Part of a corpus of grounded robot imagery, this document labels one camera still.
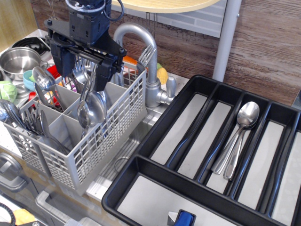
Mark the light wooden round shelf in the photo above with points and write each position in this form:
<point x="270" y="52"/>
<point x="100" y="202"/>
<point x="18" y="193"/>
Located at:
<point x="167" y="6"/>

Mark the big steel spoon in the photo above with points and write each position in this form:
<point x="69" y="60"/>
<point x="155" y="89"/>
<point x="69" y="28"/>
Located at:
<point x="92" y="110"/>

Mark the green toy cabbage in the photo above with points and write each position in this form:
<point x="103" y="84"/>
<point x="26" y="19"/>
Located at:
<point x="8" y="91"/>

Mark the black cutlery tray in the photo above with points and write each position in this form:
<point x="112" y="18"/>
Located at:
<point x="171" y="171"/>

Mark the grey plastic cutlery basket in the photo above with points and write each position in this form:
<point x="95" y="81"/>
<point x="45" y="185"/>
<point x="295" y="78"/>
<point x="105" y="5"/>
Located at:
<point x="88" y="154"/>

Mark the steel spoon leaning left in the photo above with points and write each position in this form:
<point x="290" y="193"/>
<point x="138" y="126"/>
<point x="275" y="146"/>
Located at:
<point x="47" y="82"/>

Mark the stainless steel pot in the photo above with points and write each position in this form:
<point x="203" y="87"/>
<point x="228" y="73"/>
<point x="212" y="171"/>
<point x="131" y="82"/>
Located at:
<point x="15" y="61"/>

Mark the teal small bowl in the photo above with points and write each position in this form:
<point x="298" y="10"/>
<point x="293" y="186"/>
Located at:
<point x="29" y="80"/>

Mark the steel spoon far left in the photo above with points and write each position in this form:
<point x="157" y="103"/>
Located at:
<point x="12" y="113"/>

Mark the black stove burner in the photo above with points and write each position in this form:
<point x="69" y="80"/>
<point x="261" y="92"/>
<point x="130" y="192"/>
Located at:
<point x="33" y="43"/>

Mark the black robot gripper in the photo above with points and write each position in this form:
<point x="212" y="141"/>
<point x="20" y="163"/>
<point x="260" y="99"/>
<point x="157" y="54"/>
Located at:
<point x="87" y="28"/>

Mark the silver sink faucet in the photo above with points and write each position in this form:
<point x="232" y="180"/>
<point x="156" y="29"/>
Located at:
<point x="155" y="95"/>

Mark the blue clip object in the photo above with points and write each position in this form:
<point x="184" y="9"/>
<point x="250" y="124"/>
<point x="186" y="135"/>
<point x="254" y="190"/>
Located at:
<point x="181" y="218"/>

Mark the yellow toy corn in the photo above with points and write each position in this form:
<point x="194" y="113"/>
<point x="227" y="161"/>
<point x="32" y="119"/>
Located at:
<point x="162" y="75"/>

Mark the red toy cup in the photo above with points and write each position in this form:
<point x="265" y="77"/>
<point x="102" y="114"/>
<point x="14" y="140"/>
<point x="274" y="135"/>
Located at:
<point x="54" y="72"/>

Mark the steel fork by faucet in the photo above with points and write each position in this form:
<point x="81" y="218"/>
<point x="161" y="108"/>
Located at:
<point x="145" y="58"/>

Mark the steel spoon in tray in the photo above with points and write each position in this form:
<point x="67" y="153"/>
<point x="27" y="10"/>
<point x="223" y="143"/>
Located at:
<point x="233" y="160"/>
<point x="246" y="117"/>

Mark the steel forks bundle left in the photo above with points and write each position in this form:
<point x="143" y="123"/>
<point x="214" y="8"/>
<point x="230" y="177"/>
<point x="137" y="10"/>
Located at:
<point x="32" y="120"/>

